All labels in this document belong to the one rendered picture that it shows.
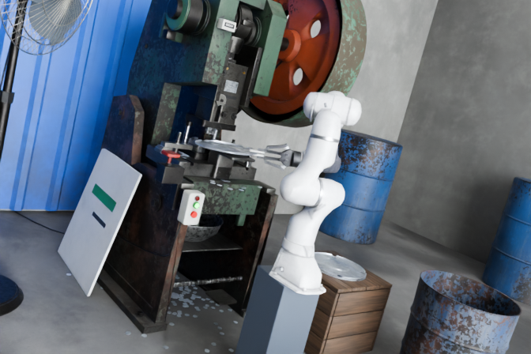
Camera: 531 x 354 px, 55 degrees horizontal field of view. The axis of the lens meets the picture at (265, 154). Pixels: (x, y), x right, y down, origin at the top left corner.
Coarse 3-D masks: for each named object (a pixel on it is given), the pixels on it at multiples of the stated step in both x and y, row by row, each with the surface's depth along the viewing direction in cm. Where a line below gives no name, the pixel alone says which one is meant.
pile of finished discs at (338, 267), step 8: (320, 256) 253; (328, 256) 256; (336, 256) 259; (320, 264) 241; (328, 264) 242; (336, 264) 245; (344, 264) 248; (352, 264) 253; (328, 272) 232; (336, 272) 236; (344, 272) 238; (352, 272) 241; (360, 272) 247; (352, 280) 232; (360, 280) 235
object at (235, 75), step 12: (228, 60) 235; (228, 72) 231; (240, 72) 236; (228, 84) 233; (240, 84) 238; (228, 96) 235; (240, 96) 240; (204, 108) 236; (216, 108) 232; (228, 108) 233; (216, 120) 232; (228, 120) 235
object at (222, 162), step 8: (216, 152) 227; (208, 160) 234; (216, 160) 230; (224, 160) 232; (232, 160) 235; (240, 160) 222; (248, 160) 225; (216, 168) 230; (224, 168) 233; (216, 176) 231; (224, 176) 234
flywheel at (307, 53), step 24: (288, 0) 265; (312, 0) 252; (336, 0) 237; (288, 24) 263; (312, 24) 255; (336, 24) 235; (288, 48) 256; (312, 48) 249; (336, 48) 233; (288, 72) 260; (312, 72) 248; (264, 96) 270; (288, 96) 258
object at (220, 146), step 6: (198, 144) 225; (204, 144) 231; (210, 144) 235; (216, 144) 234; (222, 144) 238; (228, 144) 247; (234, 144) 247; (216, 150) 219; (222, 150) 219; (228, 150) 226; (234, 150) 228; (240, 150) 233; (246, 150) 237
